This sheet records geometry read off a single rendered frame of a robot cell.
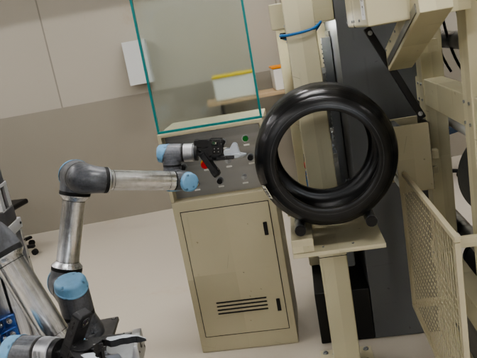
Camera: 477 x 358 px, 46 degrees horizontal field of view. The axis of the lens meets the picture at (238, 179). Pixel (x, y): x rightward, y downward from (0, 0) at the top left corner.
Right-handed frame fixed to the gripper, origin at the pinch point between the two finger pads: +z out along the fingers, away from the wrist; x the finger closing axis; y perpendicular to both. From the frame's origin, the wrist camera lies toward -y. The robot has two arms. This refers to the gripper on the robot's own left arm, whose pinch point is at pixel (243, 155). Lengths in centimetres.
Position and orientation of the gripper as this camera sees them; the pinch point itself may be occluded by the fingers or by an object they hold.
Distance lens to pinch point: 228.1
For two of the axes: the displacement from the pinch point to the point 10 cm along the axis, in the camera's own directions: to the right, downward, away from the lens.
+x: 0.9, -2.5, 9.6
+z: 10.0, -0.3, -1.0
